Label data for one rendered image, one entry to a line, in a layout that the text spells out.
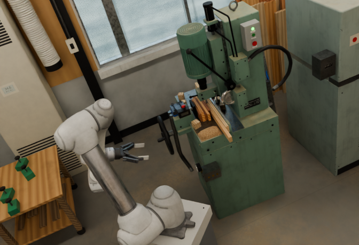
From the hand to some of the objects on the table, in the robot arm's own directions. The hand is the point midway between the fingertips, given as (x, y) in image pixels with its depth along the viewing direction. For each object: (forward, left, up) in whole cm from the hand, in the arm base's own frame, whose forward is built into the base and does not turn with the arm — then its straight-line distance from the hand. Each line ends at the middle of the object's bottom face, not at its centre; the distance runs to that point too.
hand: (145, 151), depth 239 cm
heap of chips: (+12, -43, +8) cm, 45 cm away
